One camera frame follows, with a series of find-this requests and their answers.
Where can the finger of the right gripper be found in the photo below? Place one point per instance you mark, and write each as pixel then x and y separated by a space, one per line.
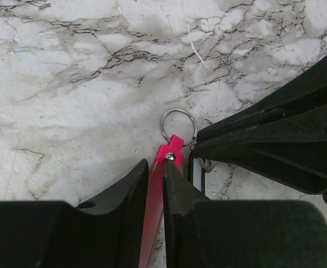
pixel 291 151
pixel 304 93

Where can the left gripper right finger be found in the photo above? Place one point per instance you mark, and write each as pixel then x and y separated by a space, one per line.
pixel 200 232

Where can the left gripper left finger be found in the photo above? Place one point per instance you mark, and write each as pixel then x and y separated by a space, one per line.
pixel 104 231

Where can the black head silver key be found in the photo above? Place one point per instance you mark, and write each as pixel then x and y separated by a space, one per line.
pixel 197 170

